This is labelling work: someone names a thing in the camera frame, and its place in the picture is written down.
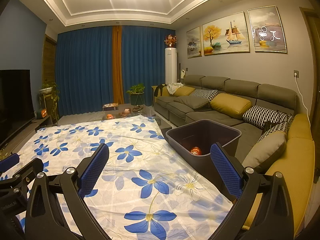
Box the potted green plant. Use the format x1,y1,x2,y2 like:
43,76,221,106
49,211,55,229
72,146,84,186
126,83,145,106

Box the mustard cushion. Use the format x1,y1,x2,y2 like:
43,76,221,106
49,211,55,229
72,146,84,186
210,93,252,120
174,86,195,97

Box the dark coffee table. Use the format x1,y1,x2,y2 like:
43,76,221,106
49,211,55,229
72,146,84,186
103,103,172,131

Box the flower decoration on conditioner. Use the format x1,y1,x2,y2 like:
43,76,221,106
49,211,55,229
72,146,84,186
164,34,177,48

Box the red gold paper cup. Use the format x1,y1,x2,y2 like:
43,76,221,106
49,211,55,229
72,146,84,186
190,147,202,155

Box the floral blue white tablecloth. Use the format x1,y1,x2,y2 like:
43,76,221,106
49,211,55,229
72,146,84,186
0,114,234,240

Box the orange curtain strip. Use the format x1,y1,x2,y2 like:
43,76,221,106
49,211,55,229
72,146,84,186
112,26,124,105

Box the far mustard cushion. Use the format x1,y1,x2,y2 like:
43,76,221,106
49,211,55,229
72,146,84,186
174,86,195,97

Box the patterned black white cushion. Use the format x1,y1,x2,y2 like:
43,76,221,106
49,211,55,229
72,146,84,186
242,106,293,129

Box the white standing air conditioner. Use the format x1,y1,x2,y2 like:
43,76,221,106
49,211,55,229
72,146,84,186
165,47,177,84

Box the plant on stand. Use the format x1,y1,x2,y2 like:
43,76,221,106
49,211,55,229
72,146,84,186
39,80,60,124

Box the grey sectional sofa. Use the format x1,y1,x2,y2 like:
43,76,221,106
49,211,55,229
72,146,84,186
151,75,315,234

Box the blue curtains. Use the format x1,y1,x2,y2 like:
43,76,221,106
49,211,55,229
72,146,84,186
55,26,175,116

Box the far patterned cushion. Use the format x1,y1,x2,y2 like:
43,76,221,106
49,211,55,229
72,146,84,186
190,89,219,102

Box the right framed painting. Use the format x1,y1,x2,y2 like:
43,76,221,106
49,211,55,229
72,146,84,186
247,5,287,53

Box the grey cushion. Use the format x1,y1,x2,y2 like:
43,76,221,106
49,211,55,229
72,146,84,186
174,95,209,110

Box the dark grey trash bin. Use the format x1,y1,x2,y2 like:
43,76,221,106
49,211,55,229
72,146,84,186
166,120,242,199

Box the left small painting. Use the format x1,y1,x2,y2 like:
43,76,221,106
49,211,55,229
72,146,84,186
186,27,202,59

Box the tv cabinet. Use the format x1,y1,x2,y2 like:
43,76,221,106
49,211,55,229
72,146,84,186
1,115,53,159

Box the tree and ship painting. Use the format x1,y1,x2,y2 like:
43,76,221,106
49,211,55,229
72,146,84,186
202,11,250,56

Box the black television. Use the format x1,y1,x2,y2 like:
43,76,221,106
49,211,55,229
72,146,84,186
1,69,35,145

